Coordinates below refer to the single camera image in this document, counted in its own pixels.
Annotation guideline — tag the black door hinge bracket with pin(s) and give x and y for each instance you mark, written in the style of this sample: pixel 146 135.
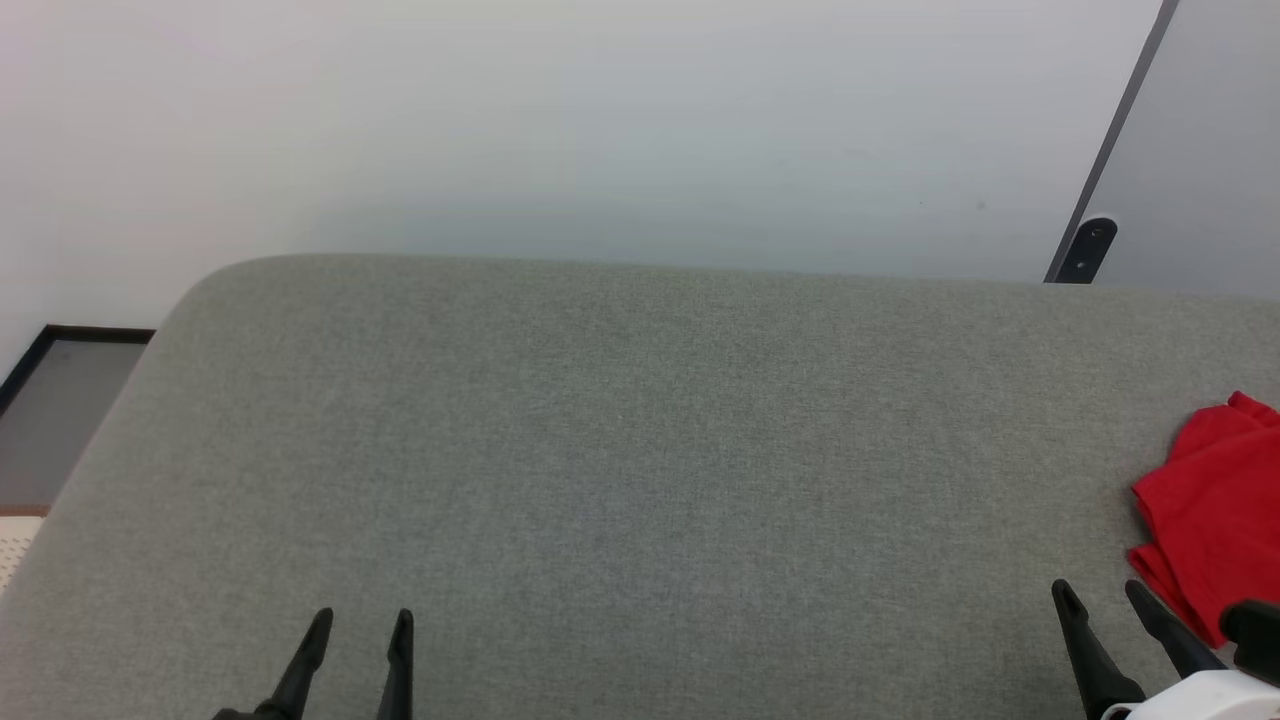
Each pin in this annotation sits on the black door hinge bracket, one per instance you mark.
pixel 1088 250

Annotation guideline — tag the red and white garment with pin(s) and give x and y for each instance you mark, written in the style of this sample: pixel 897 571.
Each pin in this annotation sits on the red and white garment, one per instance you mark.
pixel 1220 500

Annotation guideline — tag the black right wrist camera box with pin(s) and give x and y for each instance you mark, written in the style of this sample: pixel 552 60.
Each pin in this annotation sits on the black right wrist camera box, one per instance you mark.
pixel 1258 640

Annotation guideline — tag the white perforated board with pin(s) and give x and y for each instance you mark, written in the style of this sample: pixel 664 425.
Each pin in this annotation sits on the white perforated board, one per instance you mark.
pixel 15 550

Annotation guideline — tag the grey door with dark edge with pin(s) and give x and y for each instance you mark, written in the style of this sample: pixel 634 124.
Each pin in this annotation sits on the grey door with dark edge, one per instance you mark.
pixel 1210 130

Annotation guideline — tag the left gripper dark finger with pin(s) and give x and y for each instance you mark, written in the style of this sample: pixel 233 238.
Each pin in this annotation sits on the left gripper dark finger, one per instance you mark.
pixel 300 680
pixel 400 680

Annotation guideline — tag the black framed grey panel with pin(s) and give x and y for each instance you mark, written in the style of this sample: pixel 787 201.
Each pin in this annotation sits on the black framed grey panel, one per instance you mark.
pixel 60 410

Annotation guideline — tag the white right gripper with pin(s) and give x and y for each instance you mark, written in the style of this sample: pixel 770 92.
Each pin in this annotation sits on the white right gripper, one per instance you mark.
pixel 1220 700

